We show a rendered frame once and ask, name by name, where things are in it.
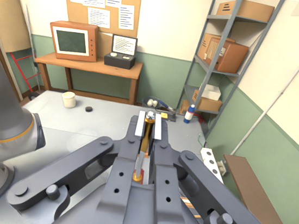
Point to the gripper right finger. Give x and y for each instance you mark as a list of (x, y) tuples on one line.
[(210, 184)]

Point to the white wall conduit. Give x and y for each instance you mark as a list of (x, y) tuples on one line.
[(264, 114)]

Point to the large brown cardboard box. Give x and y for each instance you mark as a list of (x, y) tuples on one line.
[(233, 58)]

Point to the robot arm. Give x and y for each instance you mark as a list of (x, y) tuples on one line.
[(16, 126)]

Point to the white ceramic jar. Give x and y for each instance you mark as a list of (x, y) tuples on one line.
[(69, 100)]

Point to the wooden side table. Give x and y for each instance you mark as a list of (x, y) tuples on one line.
[(93, 66)]

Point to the small cardboard box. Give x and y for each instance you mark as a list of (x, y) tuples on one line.
[(184, 108)]

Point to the cork notice board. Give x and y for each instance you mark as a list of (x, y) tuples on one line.
[(112, 25)]

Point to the white bottle with blue cap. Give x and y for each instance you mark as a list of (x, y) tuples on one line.
[(189, 114)]

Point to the white box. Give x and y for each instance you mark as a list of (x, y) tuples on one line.
[(212, 92)]

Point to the orange box television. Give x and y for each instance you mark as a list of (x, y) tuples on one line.
[(72, 42)]

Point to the white power strip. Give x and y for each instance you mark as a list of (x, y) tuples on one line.
[(211, 161)]

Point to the black tester with white screen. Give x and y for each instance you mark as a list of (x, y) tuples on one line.
[(120, 59)]

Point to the grey stand with yellow sponge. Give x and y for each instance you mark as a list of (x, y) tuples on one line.
[(168, 116)]

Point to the small black round puck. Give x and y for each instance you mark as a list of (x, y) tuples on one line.
[(88, 109)]

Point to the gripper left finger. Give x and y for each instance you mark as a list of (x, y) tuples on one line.
[(70, 168)]

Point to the white wall socket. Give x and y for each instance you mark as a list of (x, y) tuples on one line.
[(222, 167)]

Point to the tan cardboard panel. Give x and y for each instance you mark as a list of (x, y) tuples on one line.
[(12, 25)]

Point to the red hand truck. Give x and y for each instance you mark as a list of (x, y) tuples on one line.
[(24, 70)]

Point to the grey metal shelf unit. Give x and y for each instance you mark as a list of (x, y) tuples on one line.
[(210, 70)]

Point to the brass and grey telescopic aerial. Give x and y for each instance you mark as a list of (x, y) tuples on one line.
[(147, 133)]

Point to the low cardboard box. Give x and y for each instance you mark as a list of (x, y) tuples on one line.
[(210, 104)]

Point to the flat cardboard box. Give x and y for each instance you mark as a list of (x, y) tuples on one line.
[(252, 10)]

